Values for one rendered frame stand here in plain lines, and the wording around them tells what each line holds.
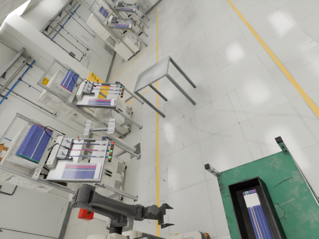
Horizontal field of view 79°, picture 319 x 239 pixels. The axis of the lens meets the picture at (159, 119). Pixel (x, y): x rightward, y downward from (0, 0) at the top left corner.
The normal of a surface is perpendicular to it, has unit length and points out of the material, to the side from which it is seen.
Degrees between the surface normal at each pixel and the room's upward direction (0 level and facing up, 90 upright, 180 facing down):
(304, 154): 0
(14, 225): 90
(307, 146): 0
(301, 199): 0
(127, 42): 90
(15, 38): 90
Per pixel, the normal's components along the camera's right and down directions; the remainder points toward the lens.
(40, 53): 0.01, 0.73
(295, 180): -0.64, -0.52
